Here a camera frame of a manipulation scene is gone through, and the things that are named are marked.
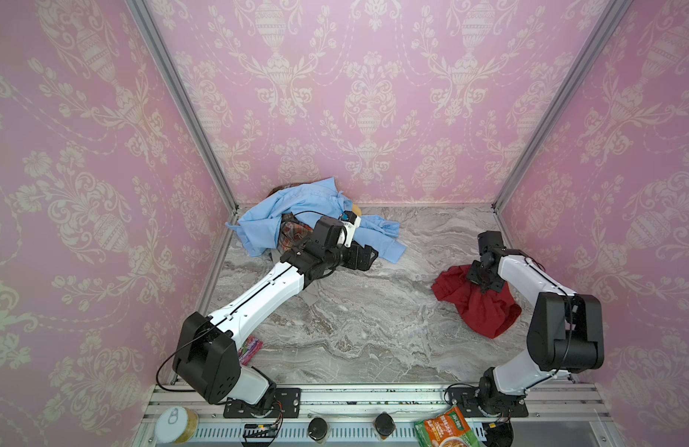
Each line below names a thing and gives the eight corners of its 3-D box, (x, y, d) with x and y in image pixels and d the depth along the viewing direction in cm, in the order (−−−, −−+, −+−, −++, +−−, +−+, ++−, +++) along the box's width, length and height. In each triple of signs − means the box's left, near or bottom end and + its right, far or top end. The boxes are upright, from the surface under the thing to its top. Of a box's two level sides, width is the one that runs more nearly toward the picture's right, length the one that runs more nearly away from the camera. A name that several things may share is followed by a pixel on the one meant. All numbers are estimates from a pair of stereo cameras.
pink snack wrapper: (236, 360, 84) (233, 358, 82) (251, 337, 88) (249, 334, 86) (249, 367, 82) (246, 365, 80) (264, 343, 87) (262, 340, 85)
